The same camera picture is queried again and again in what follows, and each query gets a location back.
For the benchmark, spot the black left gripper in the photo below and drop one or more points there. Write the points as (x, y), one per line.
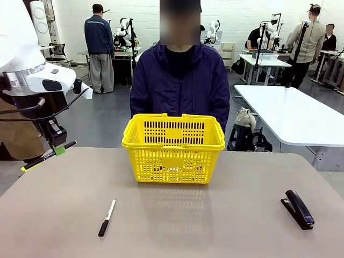
(35, 104)

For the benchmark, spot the black highlighter pen yellow tip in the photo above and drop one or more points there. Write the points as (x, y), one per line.
(35, 164)

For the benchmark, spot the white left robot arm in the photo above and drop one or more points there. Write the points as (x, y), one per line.
(16, 40)

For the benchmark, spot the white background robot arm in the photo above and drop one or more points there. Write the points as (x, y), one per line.
(213, 31)
(124, 31)
(272, 33)

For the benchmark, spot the yellow plastic shopping basket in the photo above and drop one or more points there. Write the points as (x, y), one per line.
(172, 158)

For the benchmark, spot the person in purple jacket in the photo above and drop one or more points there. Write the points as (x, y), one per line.
(182, 80)

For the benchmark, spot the person in black behind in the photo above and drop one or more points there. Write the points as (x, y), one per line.
(202, 29)

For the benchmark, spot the bent person in black shirt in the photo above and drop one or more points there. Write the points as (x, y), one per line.
(254, 39)

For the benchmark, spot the seated person in black top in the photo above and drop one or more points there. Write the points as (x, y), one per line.
(329, 40)

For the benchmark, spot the mannequin with brown apron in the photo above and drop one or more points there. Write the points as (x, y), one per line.
(18, 139)

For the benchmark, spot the black office chair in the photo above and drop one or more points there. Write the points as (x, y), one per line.
(57, 52)

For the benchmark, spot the white marker pen black cap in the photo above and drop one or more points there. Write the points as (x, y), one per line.
(107, 217)

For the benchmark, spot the dark background workbench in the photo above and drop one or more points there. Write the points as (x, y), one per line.
(122, 61)

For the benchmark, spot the man in navy jacket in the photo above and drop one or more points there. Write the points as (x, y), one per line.
(99, 35)

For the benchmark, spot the white standing air conditioner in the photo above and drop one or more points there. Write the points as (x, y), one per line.
(41, 18)

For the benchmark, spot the black stool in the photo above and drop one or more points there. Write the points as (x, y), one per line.
(239, 137)

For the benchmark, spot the white drawer cabinet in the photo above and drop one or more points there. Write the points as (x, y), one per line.
(228, 55)

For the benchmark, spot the beige cloth bag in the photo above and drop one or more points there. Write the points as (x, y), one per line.
(246, 118)

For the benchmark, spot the black backpack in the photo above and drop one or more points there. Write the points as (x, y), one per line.
(238, 66)

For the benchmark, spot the thin black tripod stand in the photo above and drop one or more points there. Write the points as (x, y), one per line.
(259, 52)

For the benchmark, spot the white background work table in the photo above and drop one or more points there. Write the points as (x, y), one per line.
(268, 60)

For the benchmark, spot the large white table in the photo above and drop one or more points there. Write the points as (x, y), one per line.
(290, 115)

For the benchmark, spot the tall black tripod stand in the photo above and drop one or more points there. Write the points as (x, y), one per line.
(297, 53)

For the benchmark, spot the black stapler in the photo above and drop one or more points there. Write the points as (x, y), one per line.
(298, 209)

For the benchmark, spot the man in beige jacket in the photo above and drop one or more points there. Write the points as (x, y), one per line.
(306, 40)

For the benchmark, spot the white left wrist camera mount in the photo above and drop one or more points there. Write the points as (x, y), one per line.
(86, 92)

